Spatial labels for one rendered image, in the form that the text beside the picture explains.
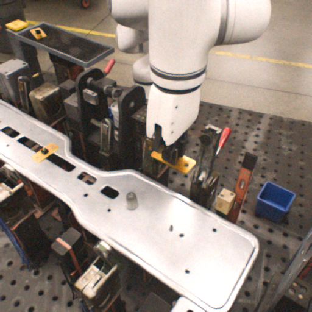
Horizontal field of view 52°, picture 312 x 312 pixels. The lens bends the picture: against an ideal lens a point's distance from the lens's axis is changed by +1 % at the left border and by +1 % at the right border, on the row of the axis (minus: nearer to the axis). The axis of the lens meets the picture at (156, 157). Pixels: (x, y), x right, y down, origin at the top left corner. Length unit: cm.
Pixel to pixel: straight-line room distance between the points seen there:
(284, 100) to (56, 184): 251
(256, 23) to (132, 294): 85
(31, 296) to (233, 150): 96
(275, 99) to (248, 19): 268
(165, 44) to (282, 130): 125
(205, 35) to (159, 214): 52
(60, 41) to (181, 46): 89
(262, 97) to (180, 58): 268
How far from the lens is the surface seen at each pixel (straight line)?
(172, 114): 48
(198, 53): 44
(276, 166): 143
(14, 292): 115
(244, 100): 301
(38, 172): 98
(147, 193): 87
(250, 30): 44
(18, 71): 125
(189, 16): 41
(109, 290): 76
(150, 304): 75
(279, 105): 304
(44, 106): 114
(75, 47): 121
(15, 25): 144
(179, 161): 60
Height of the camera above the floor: 169
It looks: 46 degrees down
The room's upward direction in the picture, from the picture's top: straight up
